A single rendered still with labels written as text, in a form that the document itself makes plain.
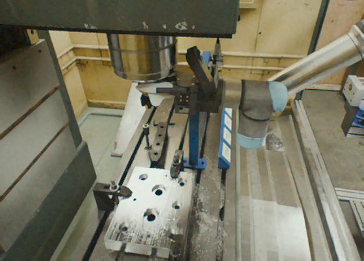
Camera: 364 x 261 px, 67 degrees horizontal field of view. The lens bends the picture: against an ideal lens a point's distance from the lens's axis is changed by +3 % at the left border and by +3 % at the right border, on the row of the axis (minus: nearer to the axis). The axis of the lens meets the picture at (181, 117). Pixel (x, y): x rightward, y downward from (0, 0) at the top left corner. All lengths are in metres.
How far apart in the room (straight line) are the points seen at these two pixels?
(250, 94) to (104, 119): 1.53
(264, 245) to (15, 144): 0.93
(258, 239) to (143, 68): 0.83
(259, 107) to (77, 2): 0.45
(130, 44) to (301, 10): 1.23
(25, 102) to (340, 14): 3.15
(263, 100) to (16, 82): 0.71
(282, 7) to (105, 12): 1.25
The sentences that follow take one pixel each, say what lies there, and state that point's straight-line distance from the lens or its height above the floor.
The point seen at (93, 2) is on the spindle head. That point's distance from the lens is 0.53.
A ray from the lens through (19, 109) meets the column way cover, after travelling 0.98.
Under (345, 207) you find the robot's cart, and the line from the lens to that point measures 2.15.
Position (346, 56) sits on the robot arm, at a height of 1.45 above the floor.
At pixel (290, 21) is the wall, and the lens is 1.68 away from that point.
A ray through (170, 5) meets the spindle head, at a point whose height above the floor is 1.62.
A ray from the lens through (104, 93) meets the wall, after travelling 2.06.
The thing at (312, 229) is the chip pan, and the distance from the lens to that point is 1.36.
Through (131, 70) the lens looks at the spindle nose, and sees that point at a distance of 0.60.
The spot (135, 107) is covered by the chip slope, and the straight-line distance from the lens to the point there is 1.79.
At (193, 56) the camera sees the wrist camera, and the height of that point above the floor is 1.49.
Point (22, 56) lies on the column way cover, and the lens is 0.98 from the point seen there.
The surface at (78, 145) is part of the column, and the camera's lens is 1.39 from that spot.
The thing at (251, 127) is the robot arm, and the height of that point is 1.30.
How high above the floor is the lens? 1.73
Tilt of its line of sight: 35 degrees down
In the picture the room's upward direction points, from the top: 1 degrees counter-clockwise
